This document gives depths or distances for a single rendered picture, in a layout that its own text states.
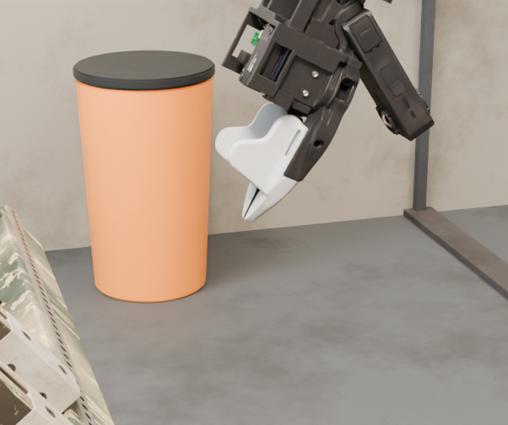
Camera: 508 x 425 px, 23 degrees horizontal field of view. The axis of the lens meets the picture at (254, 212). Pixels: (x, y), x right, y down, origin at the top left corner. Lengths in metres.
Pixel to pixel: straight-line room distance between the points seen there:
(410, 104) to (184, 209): 3.10
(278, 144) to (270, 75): 0.06
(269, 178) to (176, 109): 2.97
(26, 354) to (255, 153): 0.63
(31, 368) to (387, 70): 0.71
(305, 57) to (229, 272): 3.48
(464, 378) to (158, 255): 1.09
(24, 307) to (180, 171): 2.17
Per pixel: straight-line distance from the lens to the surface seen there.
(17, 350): 1.49
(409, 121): 0.97
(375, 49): 0.94
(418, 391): 3.57
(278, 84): 0.91
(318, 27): 0.93
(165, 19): 4.49
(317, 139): 0.92
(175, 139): 3.94
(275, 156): 0.94
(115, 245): 4.08
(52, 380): 1.51
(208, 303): 4.11
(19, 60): 4.43
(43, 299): 1.89
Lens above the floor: 1.63
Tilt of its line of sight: 19 degrees down
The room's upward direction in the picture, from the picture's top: straight up
